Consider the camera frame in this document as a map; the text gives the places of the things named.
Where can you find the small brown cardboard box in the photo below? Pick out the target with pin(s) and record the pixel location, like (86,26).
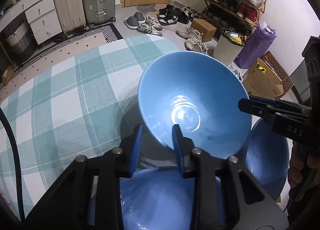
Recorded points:
(206,29)

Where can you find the teal plaid tablecloth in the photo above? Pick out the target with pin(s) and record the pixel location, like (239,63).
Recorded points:
(82,104)

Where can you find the white trash bin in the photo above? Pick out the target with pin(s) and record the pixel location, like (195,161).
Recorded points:
(228,47)

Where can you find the purple plastic bag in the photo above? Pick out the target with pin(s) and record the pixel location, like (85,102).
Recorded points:
(256,45)

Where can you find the woven laundry basket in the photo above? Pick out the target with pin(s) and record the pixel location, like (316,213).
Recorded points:
(21,39)

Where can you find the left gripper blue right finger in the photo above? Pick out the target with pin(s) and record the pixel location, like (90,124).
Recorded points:
(226,194)

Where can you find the right hand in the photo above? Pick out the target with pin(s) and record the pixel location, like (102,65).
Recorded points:
(303,172)

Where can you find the open cardboard box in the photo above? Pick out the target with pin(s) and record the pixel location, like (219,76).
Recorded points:
(266,78)

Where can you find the blue bowl front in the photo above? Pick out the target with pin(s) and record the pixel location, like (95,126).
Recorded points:
(157,198)

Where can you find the white drawer desk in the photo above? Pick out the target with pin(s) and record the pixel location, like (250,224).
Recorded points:
(41,15)

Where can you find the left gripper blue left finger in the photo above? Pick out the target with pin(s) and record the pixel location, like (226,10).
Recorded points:
(87,194)

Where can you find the blue bowl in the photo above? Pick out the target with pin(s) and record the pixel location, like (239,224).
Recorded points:
(267,158)
(201,95)
(157,198)

